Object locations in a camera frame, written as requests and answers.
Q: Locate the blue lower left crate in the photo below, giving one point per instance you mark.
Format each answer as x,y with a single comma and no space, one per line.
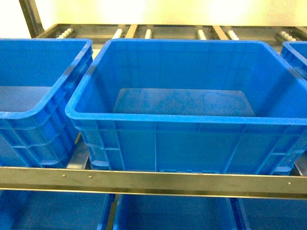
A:
29,210

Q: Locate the metal roller shelf rack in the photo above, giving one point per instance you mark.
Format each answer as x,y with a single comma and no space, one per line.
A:
75,178

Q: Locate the blue lower right crate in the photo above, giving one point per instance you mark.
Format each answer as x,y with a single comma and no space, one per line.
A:
269,214

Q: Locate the large blue centre crate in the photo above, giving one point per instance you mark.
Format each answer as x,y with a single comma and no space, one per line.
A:
191,106

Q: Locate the blue lower centre crate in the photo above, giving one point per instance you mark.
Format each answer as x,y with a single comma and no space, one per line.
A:
153,212

